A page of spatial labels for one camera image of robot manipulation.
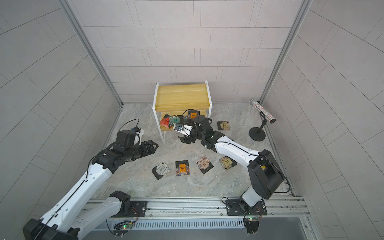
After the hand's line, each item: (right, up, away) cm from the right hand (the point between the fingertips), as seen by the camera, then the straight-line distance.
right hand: (182, 127), depth 82 cm
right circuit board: (+34, -44, -13) cm, 57 cm away
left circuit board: (-25, -43, -16) cm, 53 cm away
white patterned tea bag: (-12, -23, +1) cm, 26 cm away
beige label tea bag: (+26, 0, +21) cm, 33 cm away
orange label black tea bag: (-1, -23, +3) cm, 23 cm away
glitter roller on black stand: (+48, -6, +15) cm, 51 cm away
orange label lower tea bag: (+5, +7, +7) cm, 12 cm away
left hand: (-13, -9, -5) cm, 16 cm away
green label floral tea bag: (-6, +5, +5) cm, 9 cm away
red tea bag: (-11, +3, +4) cm, 12 cm away
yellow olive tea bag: (+26, -21, +5) cm, 34 cm away
